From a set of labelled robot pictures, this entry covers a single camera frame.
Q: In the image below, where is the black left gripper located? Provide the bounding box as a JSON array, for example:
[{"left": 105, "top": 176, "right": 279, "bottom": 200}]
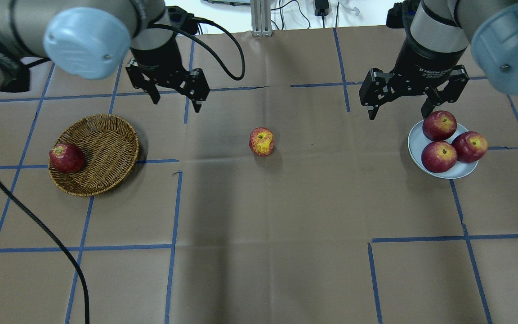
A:
[{"left": 125, "top": 36, "right": 210, "bottom": 113}]

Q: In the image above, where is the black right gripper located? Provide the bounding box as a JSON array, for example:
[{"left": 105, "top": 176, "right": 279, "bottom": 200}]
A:
[{"left": 358, "top": 34, "right": 469, "bottom": 120}]

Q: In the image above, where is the red yellow apple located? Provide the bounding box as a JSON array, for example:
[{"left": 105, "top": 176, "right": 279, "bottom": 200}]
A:
[{"left": 249, "top": 127, "right": 275, "bottom": 157}]

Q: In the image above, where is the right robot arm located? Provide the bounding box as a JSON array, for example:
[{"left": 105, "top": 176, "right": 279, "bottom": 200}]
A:
[{"left": 359, "top": 0, "right": 518, "bottom": 120}]

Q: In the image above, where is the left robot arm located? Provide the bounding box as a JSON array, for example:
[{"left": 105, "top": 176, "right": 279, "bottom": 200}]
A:
[{"left": 0, "top": 0, "right": 210, "bottom": 112}]

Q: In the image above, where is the red apple plate top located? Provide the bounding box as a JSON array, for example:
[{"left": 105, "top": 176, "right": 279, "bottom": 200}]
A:
[{"left": 423, "top": 110, "right": 458, "bottom": 141}]

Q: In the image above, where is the red apple plate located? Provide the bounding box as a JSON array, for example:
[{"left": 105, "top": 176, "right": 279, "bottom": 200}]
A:
[
  {"left": 421, "top": 141, "right": 458, "bottom": 174},
  {"left": 451, "top": 131, "right": 488, "bottom": 163},
  {"left": 423, "top": 110, "right": 458, "bottom": 141}
]

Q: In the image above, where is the white plate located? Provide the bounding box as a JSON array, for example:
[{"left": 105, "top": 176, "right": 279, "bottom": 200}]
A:
[{"left": 407, "top": 120, "right": 479, "bottom": 179}]

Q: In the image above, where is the red apple plate lower left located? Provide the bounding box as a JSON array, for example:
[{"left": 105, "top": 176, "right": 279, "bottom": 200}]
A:
[{"left": 421, "top": 141, "right": 458, "bottom": 174}]

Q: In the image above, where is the red apple plate right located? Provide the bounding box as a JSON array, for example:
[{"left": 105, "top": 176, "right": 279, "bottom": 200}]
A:
[{"left": 451, "top": 131, "right": 488, "bottom": 163}]

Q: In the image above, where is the dark red apple in basket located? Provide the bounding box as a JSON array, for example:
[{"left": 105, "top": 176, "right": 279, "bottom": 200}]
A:
[{"left": 49, "top": 143, "right": 86, "bottom": 174}]

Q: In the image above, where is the black power adapter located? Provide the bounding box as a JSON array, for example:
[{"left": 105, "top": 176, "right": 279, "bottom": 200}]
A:
[{"left": 314, "top": 0, "right": 330, "bottom": 17}]

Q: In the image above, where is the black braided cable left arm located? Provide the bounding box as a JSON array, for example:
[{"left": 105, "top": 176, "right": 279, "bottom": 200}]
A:
[{"left": 0, "top": 16, "right": 246, "bottom": 324}]

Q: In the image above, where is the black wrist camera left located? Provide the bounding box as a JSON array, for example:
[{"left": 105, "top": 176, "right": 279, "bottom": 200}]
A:
[{"left": 166, "top": 6, "right": 201, "bottom": 35}]

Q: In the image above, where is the aluminium profile post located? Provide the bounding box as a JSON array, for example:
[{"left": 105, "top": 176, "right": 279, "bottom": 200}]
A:
[{"left": 250, "top": 0, "right": 272, "bottom": 37}]

